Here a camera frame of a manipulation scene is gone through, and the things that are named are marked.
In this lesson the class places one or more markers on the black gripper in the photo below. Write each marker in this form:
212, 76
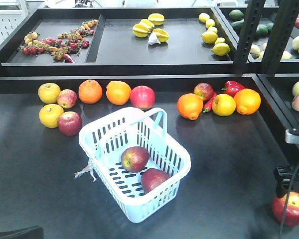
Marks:
283, 174

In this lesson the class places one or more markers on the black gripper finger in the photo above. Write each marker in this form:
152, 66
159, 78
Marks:
15, 232

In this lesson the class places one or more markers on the red yellow apple front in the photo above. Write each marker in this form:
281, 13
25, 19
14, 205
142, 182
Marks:
292, 212

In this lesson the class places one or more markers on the red yellow apple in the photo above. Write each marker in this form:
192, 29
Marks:
292, 212
134, 159
153, 178

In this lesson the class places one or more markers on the light blue plastic basket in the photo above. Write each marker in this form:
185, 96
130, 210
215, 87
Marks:
105, 139

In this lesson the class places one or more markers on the large orange fruit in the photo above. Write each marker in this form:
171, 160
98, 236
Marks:
247, 101

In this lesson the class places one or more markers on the yellow orange citrus fruit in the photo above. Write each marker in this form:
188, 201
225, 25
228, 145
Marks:
223, 105

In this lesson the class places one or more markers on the red bell pepper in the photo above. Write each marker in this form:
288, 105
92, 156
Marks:
232, 88

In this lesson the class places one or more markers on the red chili pepper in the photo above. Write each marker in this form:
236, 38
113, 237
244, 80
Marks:
208, 105

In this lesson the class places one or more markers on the black wooden produce stand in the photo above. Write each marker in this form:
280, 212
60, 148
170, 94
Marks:
204, 172

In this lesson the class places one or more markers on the dark red apple left group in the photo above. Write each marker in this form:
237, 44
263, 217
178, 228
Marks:
70, 123

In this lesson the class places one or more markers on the dark red apple back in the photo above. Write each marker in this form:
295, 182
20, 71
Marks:
204, 91

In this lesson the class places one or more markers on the yellow pear apple lower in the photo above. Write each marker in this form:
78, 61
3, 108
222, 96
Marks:
49, 115

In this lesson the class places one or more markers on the yellow pear apple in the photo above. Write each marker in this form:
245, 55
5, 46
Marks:
49, 115
48, 93

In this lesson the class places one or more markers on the small pink apple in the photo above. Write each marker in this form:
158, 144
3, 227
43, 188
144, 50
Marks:
67, 98

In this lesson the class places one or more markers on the yellow pear apple upper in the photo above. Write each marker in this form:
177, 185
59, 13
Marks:
48, 93

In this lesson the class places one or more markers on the orange tangerine left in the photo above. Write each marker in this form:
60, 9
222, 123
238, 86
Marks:
90, 91

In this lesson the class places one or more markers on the orange fruit centre left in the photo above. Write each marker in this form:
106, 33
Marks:
118, 92

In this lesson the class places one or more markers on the big red apple centre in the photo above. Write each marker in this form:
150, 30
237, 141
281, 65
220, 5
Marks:
142, 97

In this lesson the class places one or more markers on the white garlic bulb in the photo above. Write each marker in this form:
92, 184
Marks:
153, 39

